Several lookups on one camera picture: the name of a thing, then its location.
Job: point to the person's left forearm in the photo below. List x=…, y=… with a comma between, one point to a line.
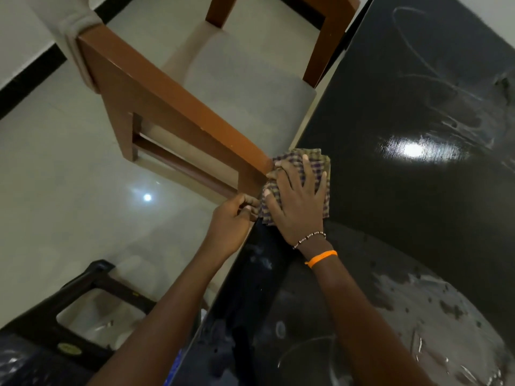
x=161, y=329

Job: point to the person's right hand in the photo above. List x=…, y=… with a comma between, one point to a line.
x=299, y=213

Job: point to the black plastic stool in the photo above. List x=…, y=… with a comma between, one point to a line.
x=40, y=329

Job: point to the black table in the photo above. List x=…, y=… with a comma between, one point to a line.
x=402, y=196

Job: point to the person's left hand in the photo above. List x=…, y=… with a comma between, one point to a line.
x=231, y=229

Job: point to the orange wristband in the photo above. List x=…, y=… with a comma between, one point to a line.
x=322, y=258

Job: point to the wooden chair grey backrest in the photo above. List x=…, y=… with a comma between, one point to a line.
x=161, y=88

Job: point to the checkered brown cloth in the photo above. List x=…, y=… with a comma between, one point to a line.
x=318, y=160

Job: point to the blue patterned dress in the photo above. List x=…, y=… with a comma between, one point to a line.
x=173, y=373

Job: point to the person's right forearm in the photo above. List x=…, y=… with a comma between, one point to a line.
x=362, y=325

